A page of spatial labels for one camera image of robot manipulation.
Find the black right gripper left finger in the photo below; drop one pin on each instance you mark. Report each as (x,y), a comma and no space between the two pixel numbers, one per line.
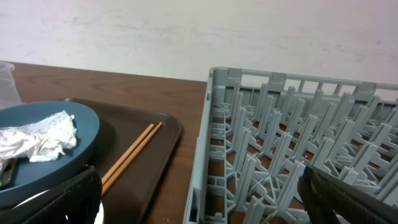
(75,200)

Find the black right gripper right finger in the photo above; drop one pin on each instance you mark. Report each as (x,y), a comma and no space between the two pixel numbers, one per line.
(324,197)

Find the wooden chopstick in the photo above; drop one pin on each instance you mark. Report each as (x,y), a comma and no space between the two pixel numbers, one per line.
(126,154)
(129,160)

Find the dark blue plate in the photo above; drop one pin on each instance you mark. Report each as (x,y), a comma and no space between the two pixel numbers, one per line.
(22,178)

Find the white tissue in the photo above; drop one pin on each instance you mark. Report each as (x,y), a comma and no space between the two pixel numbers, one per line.
(43,141)

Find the grey dishwasher rack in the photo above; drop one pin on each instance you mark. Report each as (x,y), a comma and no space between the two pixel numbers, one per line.
(259,130)

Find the clear plastic waste bin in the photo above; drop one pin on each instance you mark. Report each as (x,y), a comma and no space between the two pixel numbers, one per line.
(9,94)

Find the dark brown serving tray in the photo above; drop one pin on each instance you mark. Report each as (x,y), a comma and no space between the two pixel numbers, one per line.
(129,197)

